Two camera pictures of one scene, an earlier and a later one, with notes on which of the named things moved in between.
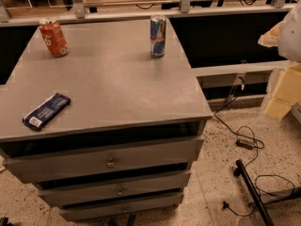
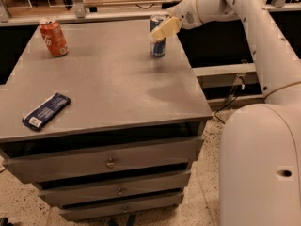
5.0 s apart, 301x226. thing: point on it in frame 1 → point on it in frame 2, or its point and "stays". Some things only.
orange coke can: (54, 37) stays
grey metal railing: (80, 11) stays
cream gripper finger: (271, 37) → (184, 14)
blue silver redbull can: (157, 36) stays
